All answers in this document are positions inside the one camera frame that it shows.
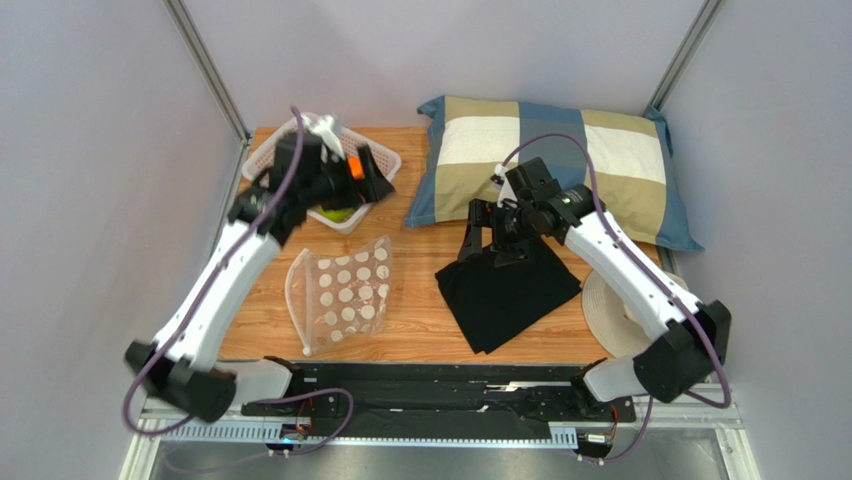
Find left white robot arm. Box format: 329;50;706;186
124;131;395;423

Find blue beige checkered pillow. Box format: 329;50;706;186
405;95;704;252

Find clear zip top bag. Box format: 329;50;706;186
284;236;393;357

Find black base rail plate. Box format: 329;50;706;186
235;361;637;441

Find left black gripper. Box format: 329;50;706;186
299;142;392;212

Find beige bucket hat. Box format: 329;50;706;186
581;271;690;358

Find black folded cloth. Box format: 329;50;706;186
435;240;581;354

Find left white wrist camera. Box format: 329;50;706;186
311;114;346;158

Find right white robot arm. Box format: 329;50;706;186
458;158;732;403

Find green fake apple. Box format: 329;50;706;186
318;208;356;223

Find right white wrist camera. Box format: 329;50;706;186
490;163;508;188

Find white plastic basket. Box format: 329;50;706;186
241;113;402;235

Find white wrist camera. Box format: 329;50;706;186
311;114;346;158
490;163;508;188

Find small orange fake fruit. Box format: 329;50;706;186
347;156;366;181

